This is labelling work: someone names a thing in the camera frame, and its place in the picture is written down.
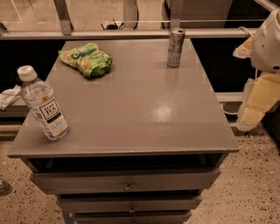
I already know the white wipes packet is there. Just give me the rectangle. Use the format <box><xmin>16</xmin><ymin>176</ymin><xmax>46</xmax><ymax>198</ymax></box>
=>
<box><xmin>0</xmin><ymin>85</ymin><xmax>21</xmax><ymax>109</ymax></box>

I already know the top grey drawer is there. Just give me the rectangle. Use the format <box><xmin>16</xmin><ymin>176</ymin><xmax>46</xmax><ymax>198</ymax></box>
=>
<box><xmin>30</xmin><ymin>168</ymin><xmax>221</xmax><ymax>195</ymax></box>

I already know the white cable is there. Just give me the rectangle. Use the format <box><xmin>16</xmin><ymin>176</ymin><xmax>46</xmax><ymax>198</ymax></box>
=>
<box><xmin>221</xmin><ymin>102</ymin><xmax>241</xmax><ymax>116</ymax></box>

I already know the bottom grey drawer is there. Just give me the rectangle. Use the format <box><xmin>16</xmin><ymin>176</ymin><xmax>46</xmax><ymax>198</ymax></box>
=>
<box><xmin>74</xmin><ymin>211</ymin><xmax>191</xmax><ymax>224</ymax></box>

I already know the grey drawer cabinet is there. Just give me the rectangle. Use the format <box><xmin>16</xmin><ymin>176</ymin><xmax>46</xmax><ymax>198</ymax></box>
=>
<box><xmin>7</xmin><ymin>38</ymin><xmax>241</xmax><ymax>224</ymax></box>

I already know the metal railing frame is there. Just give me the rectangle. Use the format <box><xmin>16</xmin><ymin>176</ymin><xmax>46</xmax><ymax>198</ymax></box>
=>
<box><xmin>0</xmin><ymin>0</ymin><xmax>280</xmax><ymax>41</ymax></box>

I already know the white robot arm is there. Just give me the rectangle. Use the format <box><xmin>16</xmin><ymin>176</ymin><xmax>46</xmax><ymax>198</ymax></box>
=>
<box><xmin>233</xmin><ymin>9</ymin><xmax>280</xmax><ymax>131</ymax></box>

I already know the grey drawer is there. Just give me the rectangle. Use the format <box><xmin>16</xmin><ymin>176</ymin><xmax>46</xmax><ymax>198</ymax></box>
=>
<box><xmin>74</xmin><ymin>211</ymin><xmax>191</xmax><ymax>224</ymax></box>
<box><xmin>30</xmin><ymin>168</ymin><xmax>221</xmax><ymax>195</ymax></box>
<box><xmin>57</xmin><ymin>195</ymin><xmax>202</xmax><ymax>214</ymax></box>

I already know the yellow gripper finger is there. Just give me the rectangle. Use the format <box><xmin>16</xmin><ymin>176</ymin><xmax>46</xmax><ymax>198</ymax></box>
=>
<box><xmin>236</xmin><ymin>73</ymin><xmax>280</xmax><ymax>131</ymax></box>
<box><xmin>233</xmin><ymin>37</ymin><xmax>253</xmax><ymax>59</ymax></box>

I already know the silver blue redbull can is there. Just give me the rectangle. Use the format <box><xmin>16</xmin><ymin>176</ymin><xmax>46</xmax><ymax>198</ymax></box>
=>
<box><xmin>167</xmin><ymin>27</ymin><xmax>185</xmax><ymax>67</ymax></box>

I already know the clear plastic tea bottle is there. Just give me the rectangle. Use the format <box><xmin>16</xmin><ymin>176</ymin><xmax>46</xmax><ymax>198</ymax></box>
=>
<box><xmin>17</xmin><ymin>65</ymin><xmax>69</xmax><ymax>141</ymax></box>

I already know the middle grey drawer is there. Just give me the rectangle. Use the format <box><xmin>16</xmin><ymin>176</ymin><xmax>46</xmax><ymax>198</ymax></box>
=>
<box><xmin>57</xmin><ymin>195</ymin><xmax>202</xmax><ymax>214</ymax></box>

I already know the green snack bag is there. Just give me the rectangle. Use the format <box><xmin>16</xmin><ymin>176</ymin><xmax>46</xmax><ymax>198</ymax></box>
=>
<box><xmin>59</xmin><ymin>43</ymin><xmax>113</xmax><ymax>78</ymax></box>

